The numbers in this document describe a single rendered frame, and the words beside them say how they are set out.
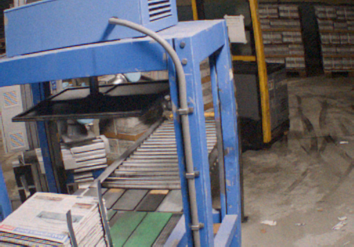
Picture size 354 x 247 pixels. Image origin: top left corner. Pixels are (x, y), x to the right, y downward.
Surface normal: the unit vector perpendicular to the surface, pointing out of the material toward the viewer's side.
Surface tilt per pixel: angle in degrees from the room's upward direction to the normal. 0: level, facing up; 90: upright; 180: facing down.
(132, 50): 90
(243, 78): 90
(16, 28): 90
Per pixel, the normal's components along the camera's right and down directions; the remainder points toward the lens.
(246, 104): -0.58, 0.25
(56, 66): -0.25, 0.25
